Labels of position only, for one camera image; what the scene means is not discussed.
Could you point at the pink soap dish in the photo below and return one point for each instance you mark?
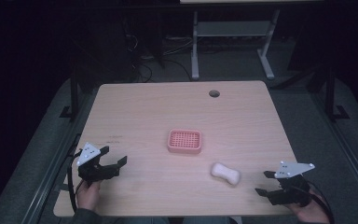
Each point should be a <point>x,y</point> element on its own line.
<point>184,141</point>

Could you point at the person's right hand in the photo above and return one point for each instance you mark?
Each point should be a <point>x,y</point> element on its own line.
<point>313,213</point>

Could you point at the black metal stand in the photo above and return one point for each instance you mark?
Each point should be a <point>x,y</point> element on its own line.
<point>73,93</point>
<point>330,93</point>

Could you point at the grey metal rail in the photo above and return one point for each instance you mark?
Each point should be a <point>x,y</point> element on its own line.
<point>48,183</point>
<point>345,146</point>

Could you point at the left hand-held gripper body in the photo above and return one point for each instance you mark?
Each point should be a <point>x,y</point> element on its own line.
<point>90,171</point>

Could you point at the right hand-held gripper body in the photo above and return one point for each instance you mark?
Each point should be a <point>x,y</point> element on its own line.
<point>292,191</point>

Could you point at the white metal stand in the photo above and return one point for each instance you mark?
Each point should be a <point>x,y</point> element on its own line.
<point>230,28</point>

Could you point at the person's left hand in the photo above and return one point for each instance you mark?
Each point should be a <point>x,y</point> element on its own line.
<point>88,196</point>

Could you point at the white soap bar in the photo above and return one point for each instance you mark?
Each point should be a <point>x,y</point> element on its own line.
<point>225,173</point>

